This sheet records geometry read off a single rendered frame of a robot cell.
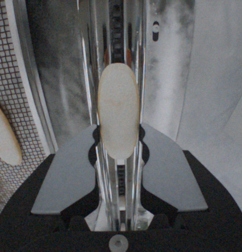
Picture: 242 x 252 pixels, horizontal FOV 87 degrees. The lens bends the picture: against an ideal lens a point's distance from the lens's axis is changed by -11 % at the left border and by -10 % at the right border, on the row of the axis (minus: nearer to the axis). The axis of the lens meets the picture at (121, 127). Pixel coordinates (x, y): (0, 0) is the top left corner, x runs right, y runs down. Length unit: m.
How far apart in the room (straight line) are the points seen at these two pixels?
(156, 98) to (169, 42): 0.07
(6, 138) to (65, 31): 0.16
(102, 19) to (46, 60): 0.11
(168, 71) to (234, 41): 0.13
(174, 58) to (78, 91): 0.15
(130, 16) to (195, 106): 0.17
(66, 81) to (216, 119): 0.27
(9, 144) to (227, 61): 0.34
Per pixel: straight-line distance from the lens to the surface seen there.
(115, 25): 0.21
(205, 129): 0.31
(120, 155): 0.15
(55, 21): 0.24
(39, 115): 0.19
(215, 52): 0.27
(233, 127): 0.31
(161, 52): 0.19
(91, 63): 0.19
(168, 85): 0.20
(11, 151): 0.23
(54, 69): 0.25
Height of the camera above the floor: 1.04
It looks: 61 degrees down
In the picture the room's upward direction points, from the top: 178 degrees clockwise
